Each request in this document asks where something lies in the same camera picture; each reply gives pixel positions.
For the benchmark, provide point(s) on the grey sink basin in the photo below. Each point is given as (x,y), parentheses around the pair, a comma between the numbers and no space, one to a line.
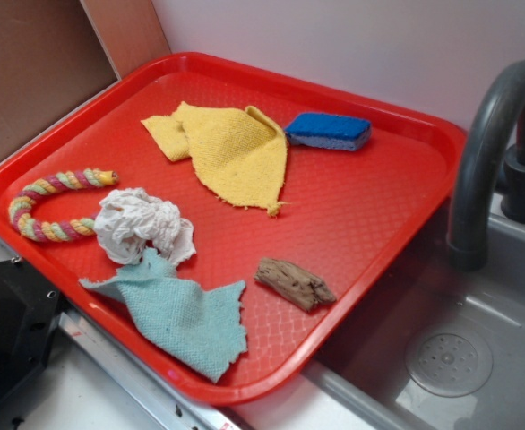
(362,364)

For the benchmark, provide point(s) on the blue sponge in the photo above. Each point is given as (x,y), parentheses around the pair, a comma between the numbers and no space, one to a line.
(329,131)

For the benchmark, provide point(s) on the brown wood chip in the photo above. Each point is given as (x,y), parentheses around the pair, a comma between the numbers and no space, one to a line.
(299,286)

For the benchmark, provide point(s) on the red plastic tray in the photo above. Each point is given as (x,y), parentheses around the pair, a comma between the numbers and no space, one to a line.
(345,216)

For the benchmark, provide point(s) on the grey faucet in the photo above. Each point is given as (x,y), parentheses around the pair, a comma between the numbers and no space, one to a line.
(493,161)

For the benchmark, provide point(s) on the multicolour rope toy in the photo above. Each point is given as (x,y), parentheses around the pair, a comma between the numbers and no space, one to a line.
(21,206)

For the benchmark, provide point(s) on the crumpled white paper towel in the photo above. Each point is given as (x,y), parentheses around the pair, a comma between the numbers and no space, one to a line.
(130,220)

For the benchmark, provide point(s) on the brown cardboard panel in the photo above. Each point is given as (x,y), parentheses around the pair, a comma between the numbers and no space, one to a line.
(56,55)

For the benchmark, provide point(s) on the black box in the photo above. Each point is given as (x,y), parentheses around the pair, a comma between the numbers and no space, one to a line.
(29,307)

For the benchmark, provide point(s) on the sink drain cover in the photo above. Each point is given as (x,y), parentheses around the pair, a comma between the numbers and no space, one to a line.
(448,363)

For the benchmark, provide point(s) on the yellow cloth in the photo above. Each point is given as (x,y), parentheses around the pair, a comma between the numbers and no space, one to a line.
(240,155)

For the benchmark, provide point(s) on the light blue cloth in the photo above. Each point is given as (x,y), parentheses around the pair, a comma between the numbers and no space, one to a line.
(200,328)

